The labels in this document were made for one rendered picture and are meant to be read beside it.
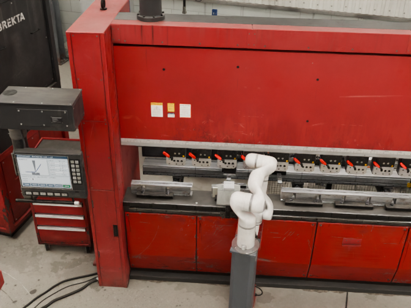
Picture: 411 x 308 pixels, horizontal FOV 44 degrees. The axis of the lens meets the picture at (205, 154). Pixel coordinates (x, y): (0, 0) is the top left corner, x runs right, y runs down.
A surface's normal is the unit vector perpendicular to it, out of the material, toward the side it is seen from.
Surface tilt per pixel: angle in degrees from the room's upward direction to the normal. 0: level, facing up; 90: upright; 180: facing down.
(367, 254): 90
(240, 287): 90
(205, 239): 90
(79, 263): 0
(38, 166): 90
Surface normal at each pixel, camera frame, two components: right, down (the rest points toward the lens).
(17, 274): 0.02, -0.85
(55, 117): -0.05, 0.52
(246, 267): -0.29, 0.50
